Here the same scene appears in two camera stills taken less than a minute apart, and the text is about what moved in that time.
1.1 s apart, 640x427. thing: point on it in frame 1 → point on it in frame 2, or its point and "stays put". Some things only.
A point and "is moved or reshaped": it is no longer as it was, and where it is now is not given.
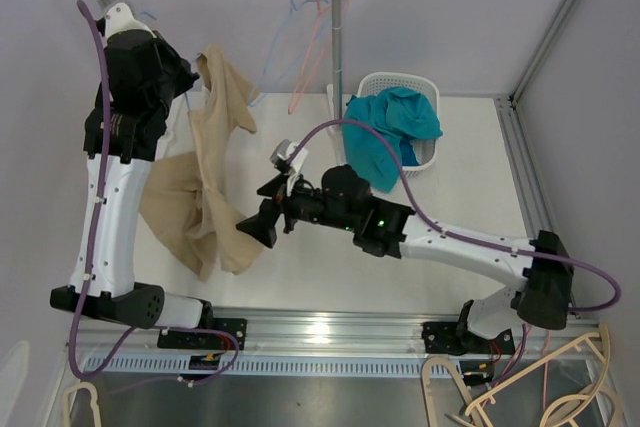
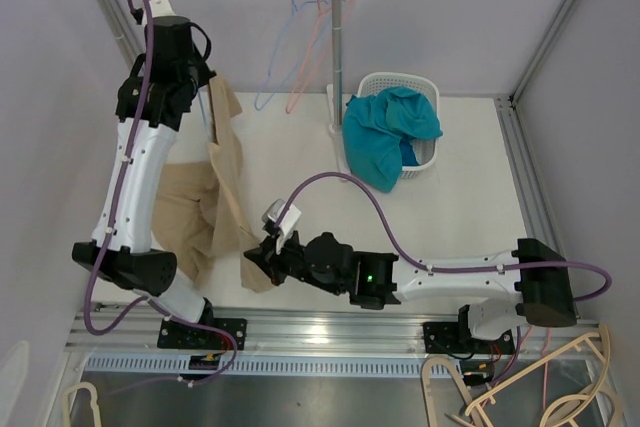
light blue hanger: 197,55 is moved or reshaped
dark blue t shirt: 408,156 stays put
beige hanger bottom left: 93,402 stays put
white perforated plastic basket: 424,149 stays put
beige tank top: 188,193 is moved or reshaped
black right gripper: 262,225 → 273,268
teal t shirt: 396,112 stays put
